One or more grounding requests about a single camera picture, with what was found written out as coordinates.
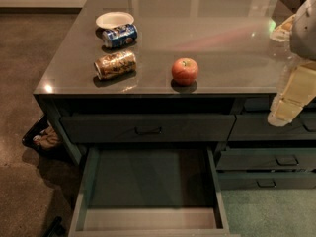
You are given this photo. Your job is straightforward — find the blue soda can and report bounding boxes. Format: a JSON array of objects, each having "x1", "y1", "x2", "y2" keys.
[{"x1": 102, "y1": 24, "x2": 138, "y2": 48}]

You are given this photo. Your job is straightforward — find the red apple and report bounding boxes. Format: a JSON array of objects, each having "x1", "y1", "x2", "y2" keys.
[{"x1": 172, "y1": 58, "x2": 199, "y2": 86}]

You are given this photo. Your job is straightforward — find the black object on floor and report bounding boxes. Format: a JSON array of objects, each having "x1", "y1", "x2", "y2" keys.
[{"x1": 41, "y1": 216, "x2": 65, "y2": 237}]

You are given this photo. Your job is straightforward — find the orange soda can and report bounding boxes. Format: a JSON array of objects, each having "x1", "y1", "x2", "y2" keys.
[{"x1": 94, "y1": 50, "x2": 136, "y2": 80}]

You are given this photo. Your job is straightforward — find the closed top left drawer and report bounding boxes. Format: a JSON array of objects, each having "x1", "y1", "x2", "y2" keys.
[{"x1": 60, "y1": 114, "x2": 235, "y2": 143}]

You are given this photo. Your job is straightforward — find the top right drawer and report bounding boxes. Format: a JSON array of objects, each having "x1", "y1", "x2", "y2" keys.
[{"x1": 229, "y1": 113, "x2": 316, "y2": 141}]

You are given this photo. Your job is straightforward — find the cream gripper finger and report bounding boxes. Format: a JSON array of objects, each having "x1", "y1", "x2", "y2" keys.
[
  {"x1": 268, "y1": 62, "x2": 316, "y2": 127},
  {"x1": 270, "y1": 15, "x2": 295, "y2": 42}
]

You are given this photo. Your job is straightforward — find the open middle drawer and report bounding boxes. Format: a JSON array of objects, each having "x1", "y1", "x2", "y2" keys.
[{"x1": 68, "y1": 148, "x2": 230, "y2": 237}]

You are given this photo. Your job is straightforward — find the white paper bowl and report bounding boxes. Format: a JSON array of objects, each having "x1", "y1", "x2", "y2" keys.
[{"x1": 96, "y1": 12, "x2": 134, "y2": 29}]

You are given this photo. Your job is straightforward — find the middle right drawer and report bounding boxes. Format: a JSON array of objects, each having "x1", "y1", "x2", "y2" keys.
[{"x1": 216, "y1": 148, "x2": 316, "y2": 171}]

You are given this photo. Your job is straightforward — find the black bin with trash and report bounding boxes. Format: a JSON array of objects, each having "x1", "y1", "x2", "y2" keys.
[{"x1": 22, "y1": 115, "x2": 62, "y2": 156}]

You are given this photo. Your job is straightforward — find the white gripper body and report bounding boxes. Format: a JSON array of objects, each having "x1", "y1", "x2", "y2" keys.
[{"x1": 290, "y1": 0, "x2": 316, "y2": 60}]

